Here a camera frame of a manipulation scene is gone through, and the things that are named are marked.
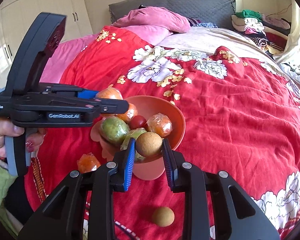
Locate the red cherry tomato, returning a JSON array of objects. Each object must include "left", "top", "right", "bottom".
[{"left": 129, "top": 115, "right": 147, "bottom": 129}]

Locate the brown longan fruit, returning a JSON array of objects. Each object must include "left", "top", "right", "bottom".
[
  {"left": 135, "top": 132, "right": 162, "bottom": 158},
  {"left": 152, "top": 206, "right": 175, "bottom": 228}
]

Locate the green citrus fruit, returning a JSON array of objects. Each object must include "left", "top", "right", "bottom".
[{"left": 120, "top": 127, "right": 148, "bottom": 164}]

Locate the small orange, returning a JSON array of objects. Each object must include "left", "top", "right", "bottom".
[{"left": 146, "top": 113, "right": 173, "bottom": 138}]

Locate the person's left hand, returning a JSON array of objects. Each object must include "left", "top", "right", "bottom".
[{"left": 0, "top": 116, "right": 47, "bottom": 159}]

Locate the pink quilt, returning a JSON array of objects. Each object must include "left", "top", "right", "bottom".
[{"left": 40, "top": 25, "right": 173, "bottom": 83}]

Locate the wrapped orange in bowl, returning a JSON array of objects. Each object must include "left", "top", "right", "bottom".
[{"left": 116, "top": 103, "right": 138, "bottom": 124}]

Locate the pink fruit bowl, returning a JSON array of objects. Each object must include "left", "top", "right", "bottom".
[{"left": 90, "top": 95, "right": 186, "bottom": 181}]

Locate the green sleeve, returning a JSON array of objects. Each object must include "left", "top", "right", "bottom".
[{"left": 0, "top": 159, "right": 23, "bottom": 239}]

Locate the white wardrobe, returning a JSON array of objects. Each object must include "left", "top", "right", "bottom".
[{"left": 0, "top": 0, "right": 93, "bottom": 88}]

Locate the red floral blanket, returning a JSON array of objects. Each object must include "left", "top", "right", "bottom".
[{"left": 25, "top": 26, "right": 300, "bottom": 239}]

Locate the pink pillow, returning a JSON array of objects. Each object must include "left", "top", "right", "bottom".
[{"left": 113, "top": 7, "right": 191, "bottom": 33}]

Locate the beige bed cover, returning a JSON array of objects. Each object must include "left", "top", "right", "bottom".
[{"left": 159, "top": 27, "right": 300, "bottom": 90}]

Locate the grey padded headboard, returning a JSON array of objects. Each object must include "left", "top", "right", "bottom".
[{"left": 109, "top": 0, "right": 236, "bottom": 30}]

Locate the cream curtain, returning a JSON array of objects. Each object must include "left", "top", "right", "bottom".
[{"left": 274, "top": 0, "right": 300, "bottom": 70}]

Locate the pile of folded clothes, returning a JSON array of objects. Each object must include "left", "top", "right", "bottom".
[{"left": 231, "top": 10, "right": 291, "bottom": 56}]

